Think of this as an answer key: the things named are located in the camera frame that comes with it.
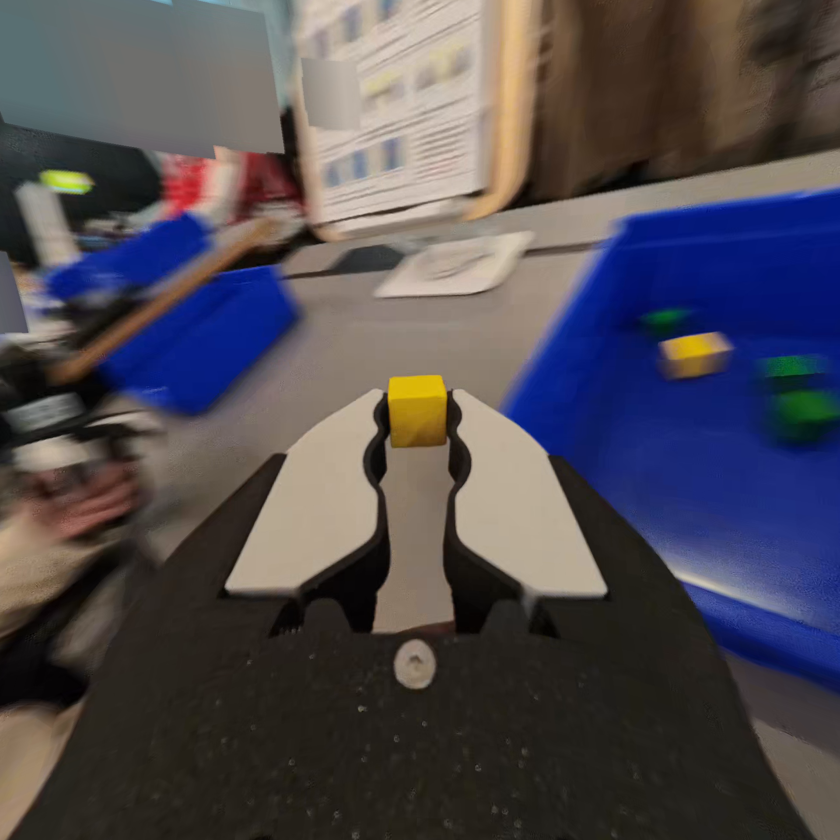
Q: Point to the white printed card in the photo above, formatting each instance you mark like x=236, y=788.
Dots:
x=46, y=223

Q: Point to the tan hanging coat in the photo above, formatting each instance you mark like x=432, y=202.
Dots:
x=656, y=85

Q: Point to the person's left hand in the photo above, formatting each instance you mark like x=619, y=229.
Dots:
x=85, y=505

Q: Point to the blue plastic bin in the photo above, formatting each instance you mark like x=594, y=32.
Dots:
x=216, y=328
x=656, y=492
x=144, y=256

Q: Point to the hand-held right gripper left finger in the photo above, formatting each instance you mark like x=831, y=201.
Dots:
x=315, y=512

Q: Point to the wooden display board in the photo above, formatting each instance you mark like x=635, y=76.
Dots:
x=515, y=98

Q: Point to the long wooden table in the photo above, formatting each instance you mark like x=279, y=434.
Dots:
x=164, y=295

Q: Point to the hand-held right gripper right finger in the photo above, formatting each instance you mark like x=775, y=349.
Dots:
x=522, y=512

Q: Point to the neon yellow cube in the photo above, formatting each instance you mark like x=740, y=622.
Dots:
x=65, y=181

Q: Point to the black office chair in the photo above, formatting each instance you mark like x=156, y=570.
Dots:
x=79, y=623

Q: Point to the printed instruction sheet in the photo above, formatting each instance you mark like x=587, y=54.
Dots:
x=426, y=98

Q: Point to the yellow wooden cube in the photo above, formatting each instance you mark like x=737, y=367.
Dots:
x=695, y=354
x=417, y=412

